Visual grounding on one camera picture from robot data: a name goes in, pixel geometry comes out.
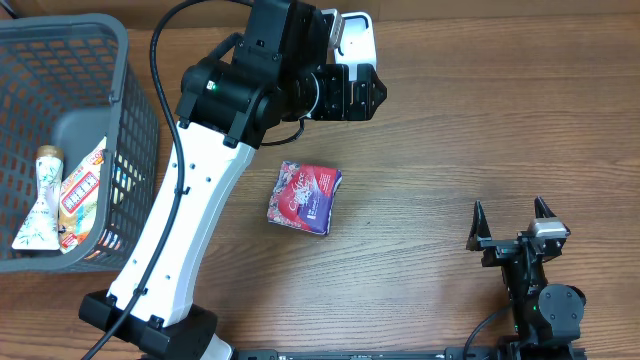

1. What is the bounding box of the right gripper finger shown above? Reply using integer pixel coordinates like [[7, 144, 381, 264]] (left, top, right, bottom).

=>
[[534, 196, 555, 219], [467, 200, 492, 249]]

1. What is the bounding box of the red purple pad packet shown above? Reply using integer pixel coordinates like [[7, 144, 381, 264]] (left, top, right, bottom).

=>
[[267, 161, 342, 235]]

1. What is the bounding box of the orange yellow snack bag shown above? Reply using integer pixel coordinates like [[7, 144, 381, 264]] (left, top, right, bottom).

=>
[[58, 137, 107, 254]]

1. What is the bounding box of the white tube with gold cap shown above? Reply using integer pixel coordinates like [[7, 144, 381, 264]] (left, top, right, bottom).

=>
[[12, 145, 64, 251]]

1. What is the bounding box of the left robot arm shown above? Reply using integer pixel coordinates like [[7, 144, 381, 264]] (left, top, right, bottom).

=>
[[79, 0, 387, 359]]

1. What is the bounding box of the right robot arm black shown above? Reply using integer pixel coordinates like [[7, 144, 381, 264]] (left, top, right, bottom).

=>
[[466, 196, 586, 359]]

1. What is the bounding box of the white barcode scanner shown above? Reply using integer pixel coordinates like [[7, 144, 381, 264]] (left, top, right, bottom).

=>
[[334, 12, 377, 81]]

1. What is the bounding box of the grey plastic mesh basket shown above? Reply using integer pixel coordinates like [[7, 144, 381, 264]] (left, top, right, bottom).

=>
[[1, 14, 159, 273]]

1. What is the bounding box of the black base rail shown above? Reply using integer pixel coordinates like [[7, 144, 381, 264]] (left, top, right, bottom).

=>
[[231, 346, 588, 360]]

